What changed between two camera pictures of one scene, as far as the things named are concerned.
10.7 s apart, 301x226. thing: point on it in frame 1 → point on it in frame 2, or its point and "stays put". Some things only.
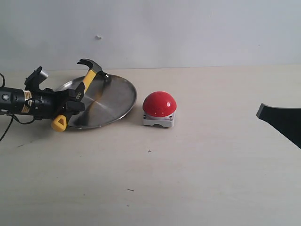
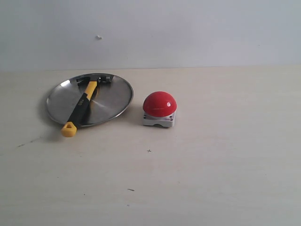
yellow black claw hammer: [60, 123] → [69, 129]
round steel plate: [104, 101] stays put
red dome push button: [159, 108] stays put
